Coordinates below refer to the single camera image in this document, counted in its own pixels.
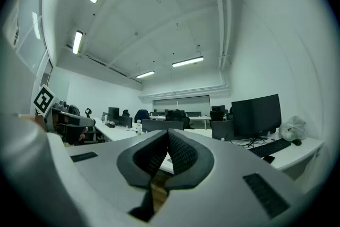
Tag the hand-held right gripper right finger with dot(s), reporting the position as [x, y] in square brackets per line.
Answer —
[191, 159]

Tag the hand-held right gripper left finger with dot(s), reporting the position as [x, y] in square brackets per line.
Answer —
[132, 164]

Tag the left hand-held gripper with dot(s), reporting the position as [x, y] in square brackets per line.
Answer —
[50, 111]

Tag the person's left forearm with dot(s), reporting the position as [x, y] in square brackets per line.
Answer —
[24, 125]

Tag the dark desk divider panel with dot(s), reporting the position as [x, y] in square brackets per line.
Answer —
[162, 125]

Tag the black computer mouse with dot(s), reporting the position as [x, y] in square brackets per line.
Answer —
[296, 142]

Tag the white desk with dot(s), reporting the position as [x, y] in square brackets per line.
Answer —
[300, 154]

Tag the black headphones on stand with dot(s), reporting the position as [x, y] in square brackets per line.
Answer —
[88, 112]

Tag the long white office table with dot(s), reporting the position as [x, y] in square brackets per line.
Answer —
[117, 133]

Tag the small clear bottle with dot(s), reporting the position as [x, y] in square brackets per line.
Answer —
[138, 127]

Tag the black desktop box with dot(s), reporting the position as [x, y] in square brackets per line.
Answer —
[222, 130]

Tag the black office chair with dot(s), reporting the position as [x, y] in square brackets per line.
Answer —
[216, 115]
[179, 117]

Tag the small black monitor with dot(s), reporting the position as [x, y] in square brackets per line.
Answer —
[113, 113]

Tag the dark blue office chair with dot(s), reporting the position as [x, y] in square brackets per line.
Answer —
[142, 115]

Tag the grey window blinds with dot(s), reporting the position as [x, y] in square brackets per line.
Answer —
[182, 104]

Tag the black smartphone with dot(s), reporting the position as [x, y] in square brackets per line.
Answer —
[268, 159]

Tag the large black computer monitor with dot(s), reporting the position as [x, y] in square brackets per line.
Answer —
[256, 115]

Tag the black keyboard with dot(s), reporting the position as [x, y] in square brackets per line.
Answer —
[269, 148]

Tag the crumpled white plastic bag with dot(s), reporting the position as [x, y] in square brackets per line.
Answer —
[292, 129]

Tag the white ceiling pipes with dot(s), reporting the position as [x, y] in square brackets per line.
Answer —
[221, 8]

